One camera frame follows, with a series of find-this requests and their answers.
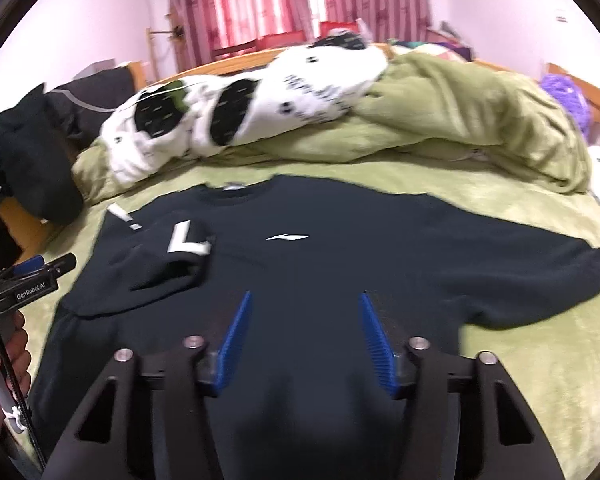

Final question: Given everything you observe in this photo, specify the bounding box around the green crumpled blanket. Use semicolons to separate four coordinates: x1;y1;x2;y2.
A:
72;52;592;203

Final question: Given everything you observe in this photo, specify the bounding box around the black bag with white trim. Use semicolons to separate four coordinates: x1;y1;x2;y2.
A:
45;66;135;152

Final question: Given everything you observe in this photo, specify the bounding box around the dark navy sweatshirt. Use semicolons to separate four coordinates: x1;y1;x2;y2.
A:
30;176;600;479

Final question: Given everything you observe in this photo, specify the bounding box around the black jacket on bedframe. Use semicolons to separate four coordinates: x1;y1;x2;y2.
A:
0;84;84;226

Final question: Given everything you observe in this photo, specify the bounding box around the red storage crate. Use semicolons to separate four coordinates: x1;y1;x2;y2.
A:
318;21;358;38

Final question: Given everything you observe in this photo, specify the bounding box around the wooden coat rack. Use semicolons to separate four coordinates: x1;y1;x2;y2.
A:
145;6;183;81

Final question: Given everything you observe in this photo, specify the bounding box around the person left hand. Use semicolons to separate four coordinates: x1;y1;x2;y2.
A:
0;311;33;436

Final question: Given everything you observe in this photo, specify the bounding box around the red floral curtain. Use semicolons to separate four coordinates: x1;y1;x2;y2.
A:
162;0;434;72

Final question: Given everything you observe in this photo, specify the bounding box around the purple plush toy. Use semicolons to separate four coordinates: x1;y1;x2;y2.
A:
540;73;591;136

